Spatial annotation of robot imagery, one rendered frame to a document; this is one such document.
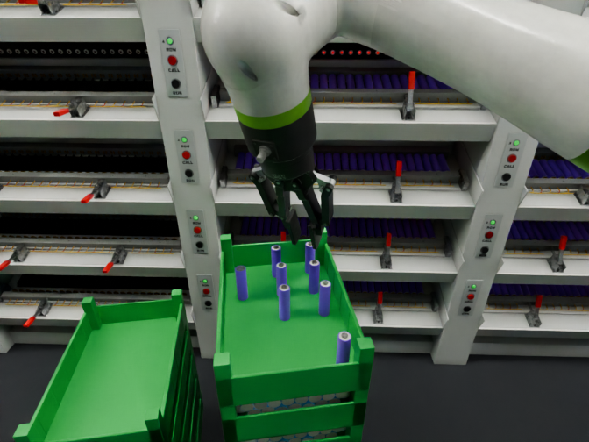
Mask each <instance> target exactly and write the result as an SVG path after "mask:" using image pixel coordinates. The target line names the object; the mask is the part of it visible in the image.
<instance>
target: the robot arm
mask: <svg viewBox="0 0 589 442"><path fill-rule="evenodd" d="M200 30H201V38H202V45H203V48H204V51H205V53H206V55H207V57H208V59H209V62H210V63H211V65H212V66H213V68H214V69H215V70H216V72H217V73H218V75H219V76H220V78H221V80H222V82H223V83H224V86H225V88H226V89H227V91H228V93H229V96H230V98H231V101H232V104H233V107H234V110H235V112H236V115H237V117H238V122H239V124H240V127H241V130H242V133H243V135H244V137H245V142H246V144H247V147H248V149H249V151H250V153H251V154H252V155H253V156H254V157H256V161H257V162H258V163H260V164H255V165H254V166H253V168H252V171H251V173H250V174H249V175H248V177H249V179H250V180H251V181H252V182H253V183H254V184H255V185H256V187H257V189H258V192H259V194H260V196H261V198H262V201H263V203H264V205H265V206H266V209H267V212H268V214H269V215H270V216H273V217H274V216H275V215H277V216H279V218H280V219H281V221H282V223H283V226H284V227H285V229H288V233H289V236H290V238H291V241H292V244H293V245H296V244H297V242H298V239H299V238H300V235H301V233H302V231H301V227H300V224H299V220H298V217H297V214H296V210H295V209H293V208H291V207H292V205H291V206H290V191H292V192H295V194H296V195H297V197H298V199H299V200H302V204H303V206H304V208H305V210H306V212H307V213H308V216H309V219H310V221H309V225H308V228H309V236H310V239H311V243H312V247H313V249H316V250H317V248H318V246H319V243H320V240H321V238H322V234H323V230H324V226H329V225H330V221H331V219H332V217H333V214H334V207H333V189H334V186H335V184H336V181H337V177H336V176H335V175H330V176H329V177H327V176H324V175H321V174H319V169H318V168H317V167H316V165H315V157H314V151H313V144H314V143H315V141H316V121H315V114H314V108H313V103H312V96H311V90H310V85H309V61H310V59H311V58H312V57H313V56H314V55H315V54H316V53H317V52H318V51H319V50H320V49H321V48H322V47H324V46H325V45H326V44H327V43H329V42H330V41H331V40H333V39H334V38H335V37H343V38H346V39H349V40H352V41H355V42H357V43H359V44H362V45H364V46H368V47H370V48H372V49H374V50H377V51H379V52H381V53H384V54H386V55H388V56H391V57H393V58H395V59H396V60H398V61H401V62H403V63H405V64H407V65H409V66H410V67H412V68H415V69H417V70H419V71H421V72H423V73H424V74H426V75H429V76H431V77H433V78H435V79H437V80H438V81H440V82H442V83H444V84H446V85H448V86H450V87H451V88H453V89H455V90H457V91H459V92H460V93H462V94H464V95H466V96H468V97H470V98H471V99H473V100H474V101H476V102H478V103H480V104H482V105H483V106H485V107H487V109H489V110H490V111H493V112H494V113H496V114H497V115H499V116H501V117H502V118H504V119H506V120H507V121H508V122H509V123H511V124H512V125H514V126H516V127H517V128H519V129H520V130H522V131H523V132H525V133H527V134H528V135H529V136H530V137H532V138H533V139H535V140H537V141H538V142H540V143H542V144H543V145H545V146H547V147H548V148H549V149H550V150H552V151H553V152H555V153H557V154H559V155H560V156H562V157H564V158H565V159H567V160H568V161H570V162H571V163H573V164H574V165H576V166H578V167H579V168H582V169H583V170H585V171H586V172H587V173H589V18H586V17H582V16H579V15H575V14H572V13H569V12H566V11H560V10H557V9H553V8H550V7H548V6H544V5H541V4H536V3H533V2H530V1H528V0H206V1H205V3H204V6H203V8H202V15H201V25H200ZM315 182H317V183H318V185H319V191H320V192H322V194H321V206H320V204H319V202H318V200H317V198H316V194H315V191H314V190H313V184H314V183H315ZM272 183H273V184H274V186H275V191H276V193H275V191H274V188H273V185H272ZM290 209H291V210H290Z"/></svg>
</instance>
